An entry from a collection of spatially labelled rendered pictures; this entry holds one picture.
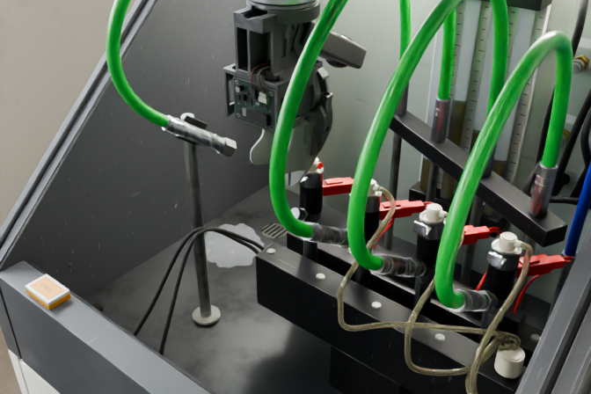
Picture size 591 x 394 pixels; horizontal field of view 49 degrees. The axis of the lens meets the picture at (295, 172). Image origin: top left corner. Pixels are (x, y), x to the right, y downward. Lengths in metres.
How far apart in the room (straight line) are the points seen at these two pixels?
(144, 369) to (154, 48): 0.45
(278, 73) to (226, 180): 0.54
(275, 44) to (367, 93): 0.43
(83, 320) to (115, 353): 0.07
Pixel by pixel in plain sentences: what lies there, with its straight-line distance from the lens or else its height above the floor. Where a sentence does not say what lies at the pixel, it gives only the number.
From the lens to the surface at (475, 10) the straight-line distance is 0.87.
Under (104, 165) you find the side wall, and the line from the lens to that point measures 0.95.
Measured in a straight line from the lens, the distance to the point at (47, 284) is 0.86.
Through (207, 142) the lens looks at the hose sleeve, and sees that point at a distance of 0.77.
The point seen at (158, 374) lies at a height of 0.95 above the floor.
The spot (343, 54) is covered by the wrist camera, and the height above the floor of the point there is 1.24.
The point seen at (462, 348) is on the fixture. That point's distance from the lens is 0.72.
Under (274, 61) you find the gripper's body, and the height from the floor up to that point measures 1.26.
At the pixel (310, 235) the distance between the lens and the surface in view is 0.63.
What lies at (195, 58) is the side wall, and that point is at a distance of 1.01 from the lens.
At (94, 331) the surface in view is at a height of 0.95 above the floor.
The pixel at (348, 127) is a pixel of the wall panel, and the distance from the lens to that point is 1.08.
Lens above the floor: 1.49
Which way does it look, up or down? 31 degrees down
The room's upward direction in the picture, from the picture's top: straight up
